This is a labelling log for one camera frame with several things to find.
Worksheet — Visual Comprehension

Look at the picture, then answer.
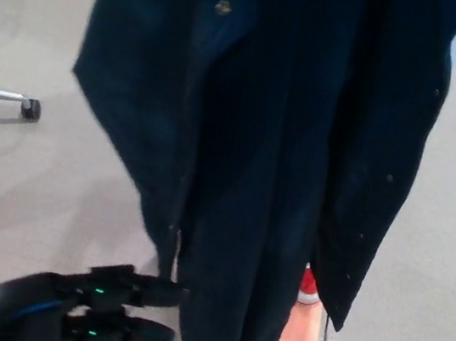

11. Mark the robot's black left hand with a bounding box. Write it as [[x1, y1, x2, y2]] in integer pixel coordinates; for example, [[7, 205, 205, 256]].
[[0, 244, 194, 341]]

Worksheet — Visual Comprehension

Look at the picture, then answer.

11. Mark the dark teal blue coat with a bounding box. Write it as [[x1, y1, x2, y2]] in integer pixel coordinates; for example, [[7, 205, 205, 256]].
[[31, 0, 456, 341]]

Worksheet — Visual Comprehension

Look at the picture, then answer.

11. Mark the person's left red white sneaker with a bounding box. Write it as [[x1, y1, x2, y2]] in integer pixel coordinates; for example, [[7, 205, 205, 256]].
[[296, 260, 327, 308]]

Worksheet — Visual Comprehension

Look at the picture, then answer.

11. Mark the silver chair leg with caster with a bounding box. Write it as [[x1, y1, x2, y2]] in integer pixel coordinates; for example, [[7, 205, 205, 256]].
[[0, 87, 45, 125]]

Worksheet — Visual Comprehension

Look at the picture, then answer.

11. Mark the orange floor mat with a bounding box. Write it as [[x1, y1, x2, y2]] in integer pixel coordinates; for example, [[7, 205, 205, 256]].
[[276, 297, 329, 341]]

